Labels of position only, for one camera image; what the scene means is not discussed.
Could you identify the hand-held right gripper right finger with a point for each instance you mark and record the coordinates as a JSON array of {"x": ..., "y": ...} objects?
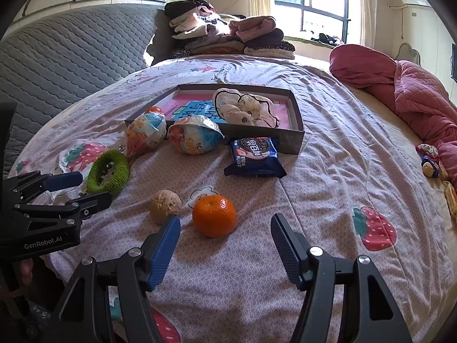
[{"x": 285, "y": 250}]

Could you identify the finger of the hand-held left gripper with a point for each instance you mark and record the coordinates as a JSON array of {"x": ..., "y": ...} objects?
[
  {"x": 89, "y": 203},
  {"x": 64, "y": 181}
]

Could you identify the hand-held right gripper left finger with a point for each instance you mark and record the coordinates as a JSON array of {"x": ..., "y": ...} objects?
[{"x": 166, "y": 250}]

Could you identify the green knitted scrunchie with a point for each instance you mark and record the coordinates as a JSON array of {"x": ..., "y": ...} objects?
[{"x": 119, "y": 169}]

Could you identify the large orange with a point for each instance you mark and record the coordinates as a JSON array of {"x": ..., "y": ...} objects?
[{"x": 214, "y": 216}]

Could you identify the egg-shaped toy package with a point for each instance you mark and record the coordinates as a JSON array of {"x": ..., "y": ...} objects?
[
  {"x": 146, "y": 134},
  {"x": 194, "y": 137}
]

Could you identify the blue cookie packet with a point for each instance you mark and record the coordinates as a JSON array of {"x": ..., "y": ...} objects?
[{"x": 255, "y": 157}]

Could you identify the shallow cardboard box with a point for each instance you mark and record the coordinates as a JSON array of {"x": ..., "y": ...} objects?
[{"x": 285, "y": 139}]

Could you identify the person's left hand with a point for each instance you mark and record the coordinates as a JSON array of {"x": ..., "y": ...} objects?
[{"x": 25, "y": 271}]

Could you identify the walnut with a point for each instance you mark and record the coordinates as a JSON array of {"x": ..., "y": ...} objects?
[{"x": 165, "y": 206}]

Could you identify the grey quilted headboard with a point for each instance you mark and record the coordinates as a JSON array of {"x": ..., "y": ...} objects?
[{"x": 64, "y": 57}]

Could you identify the cream spotted scrunchie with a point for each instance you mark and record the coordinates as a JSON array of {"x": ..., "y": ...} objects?
[{"x": 242, "y": 109}]

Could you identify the yellow object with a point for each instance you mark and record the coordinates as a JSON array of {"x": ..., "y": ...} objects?
[{"x": 450, "y": 200}]

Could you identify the floral scrunchie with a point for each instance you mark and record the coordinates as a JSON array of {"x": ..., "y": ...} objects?
[{"x": 426, "y": 150}]

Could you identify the pink quilted blanket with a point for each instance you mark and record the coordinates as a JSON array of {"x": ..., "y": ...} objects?
[{"x": 417, "y": 93}]

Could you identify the dark clothes on windowsill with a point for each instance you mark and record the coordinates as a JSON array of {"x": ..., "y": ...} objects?
[{"x": 326, "y": 39}]

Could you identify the pile of folded clothes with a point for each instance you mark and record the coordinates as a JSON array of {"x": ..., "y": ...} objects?
[{"x": 221, "y": 34}]

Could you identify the white curved chair back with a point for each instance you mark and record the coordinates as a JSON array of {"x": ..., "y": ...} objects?
[{"x": 407, "y": 51}]

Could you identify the window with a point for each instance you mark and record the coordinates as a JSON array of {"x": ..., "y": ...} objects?
[{"x": 321, "y": 0}]

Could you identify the wall television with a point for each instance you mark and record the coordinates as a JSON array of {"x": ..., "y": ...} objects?
[{"x": 454, "y": 60}]

